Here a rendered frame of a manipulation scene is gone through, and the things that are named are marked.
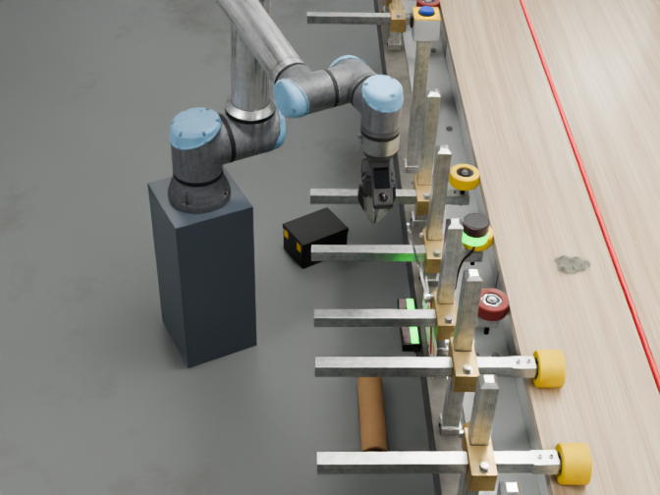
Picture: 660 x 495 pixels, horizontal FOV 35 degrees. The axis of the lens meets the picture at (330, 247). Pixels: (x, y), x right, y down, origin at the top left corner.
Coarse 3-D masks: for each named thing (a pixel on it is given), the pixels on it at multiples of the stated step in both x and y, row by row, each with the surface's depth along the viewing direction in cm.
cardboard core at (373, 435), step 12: (360, 384) 331; (372, 384) 330; (360, 396) 328; (372, 396) 326; (360, 408) 325; (372, 408) 322; (360, 420) 321; (372, 420) 318; (384, 420) 321; (360, 432) 319; (372, 432) 315; (384, 432) 317; (372, 444) 311; (384, 444) 313
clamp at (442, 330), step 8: (432, 304) 248; (440, 304) 243; (448, 304) 243; (456, 304) 244; (440, 312) 241; (448, 312) 241; (456, 312) 241; (440, 320) 239; (440, 328) 238; (448, 328) 239; (440, 336) 240
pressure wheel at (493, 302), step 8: (480, 296) 240; (488, 296) 241; (496, 296) 241; (504, 296) 241; (480, 304) 238; (488, 304) 239; (496, 304) 239; (504, 304) 238; (480, 312) 239; (488, 312) 237; (496, 312) 237; (504, 312) 238; (488, 320) 239; (496, 320) 239; (488, 328) 245
